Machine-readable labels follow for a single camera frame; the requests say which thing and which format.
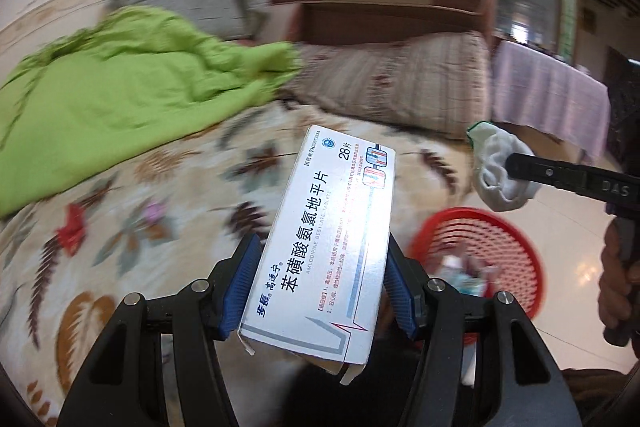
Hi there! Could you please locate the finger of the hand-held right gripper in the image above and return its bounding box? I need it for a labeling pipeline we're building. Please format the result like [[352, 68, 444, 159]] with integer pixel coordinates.
[[506, 153, 588, 198]]

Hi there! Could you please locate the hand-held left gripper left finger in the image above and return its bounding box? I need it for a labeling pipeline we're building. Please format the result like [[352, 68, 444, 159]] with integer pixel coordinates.
[[57, 234, 262, 427]]

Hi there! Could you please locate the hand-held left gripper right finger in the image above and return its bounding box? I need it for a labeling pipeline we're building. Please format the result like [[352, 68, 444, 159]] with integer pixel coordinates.
[[384, 234, 583, 427]]

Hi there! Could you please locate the white knit sock green trim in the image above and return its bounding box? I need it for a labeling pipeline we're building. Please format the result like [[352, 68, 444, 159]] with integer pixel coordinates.
[[465, 122, 543, 212]]

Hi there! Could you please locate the red plastic basket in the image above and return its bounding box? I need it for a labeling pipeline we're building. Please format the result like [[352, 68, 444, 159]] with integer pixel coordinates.
[[407, 207, 546, 350]]

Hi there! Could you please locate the white medicine box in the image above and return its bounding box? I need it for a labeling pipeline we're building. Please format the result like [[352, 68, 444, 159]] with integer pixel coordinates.
[[237, 124, 398, 378]]

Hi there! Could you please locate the person's right hand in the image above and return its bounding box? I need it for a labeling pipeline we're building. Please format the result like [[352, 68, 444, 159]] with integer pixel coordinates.
[[597, 219, 640, 338]]

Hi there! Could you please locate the white bottle red label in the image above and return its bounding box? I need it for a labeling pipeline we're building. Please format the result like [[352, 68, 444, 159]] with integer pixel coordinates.
[[441, 254, 466, 278]]

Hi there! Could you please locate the teal wet wipes packet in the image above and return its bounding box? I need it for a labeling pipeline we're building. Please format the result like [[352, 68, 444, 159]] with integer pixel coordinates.
[[450, 272, 491, 298]]

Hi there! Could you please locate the beige leaf print blanket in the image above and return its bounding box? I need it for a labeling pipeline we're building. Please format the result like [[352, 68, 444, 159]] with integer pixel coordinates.
[[0, 104, 481, 427]]

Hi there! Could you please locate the table with pink cloth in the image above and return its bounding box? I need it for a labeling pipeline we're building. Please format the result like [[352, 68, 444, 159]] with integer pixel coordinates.
[[492, 39, 613, 162]]

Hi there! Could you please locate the striped brown pillow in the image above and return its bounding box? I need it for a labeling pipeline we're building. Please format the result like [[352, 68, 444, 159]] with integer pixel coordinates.
[[280, 32, 493, 140]]

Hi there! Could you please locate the brown knit garment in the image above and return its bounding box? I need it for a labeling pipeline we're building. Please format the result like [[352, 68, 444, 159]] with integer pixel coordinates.
[[562, 367, 638, 415]]

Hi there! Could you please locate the green quilt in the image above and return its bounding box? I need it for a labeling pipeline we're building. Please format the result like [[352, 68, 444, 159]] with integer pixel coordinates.
[[0, 6, 306, 220]]

